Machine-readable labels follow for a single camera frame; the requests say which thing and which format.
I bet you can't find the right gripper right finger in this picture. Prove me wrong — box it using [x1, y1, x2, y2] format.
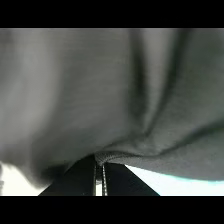
[101, 161, 161, 197]

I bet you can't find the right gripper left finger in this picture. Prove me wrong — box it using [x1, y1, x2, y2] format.
[38, 154, 98, 197]

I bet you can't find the dark green shirt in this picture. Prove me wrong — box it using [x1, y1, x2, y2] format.
[0, 27, 224, 188]

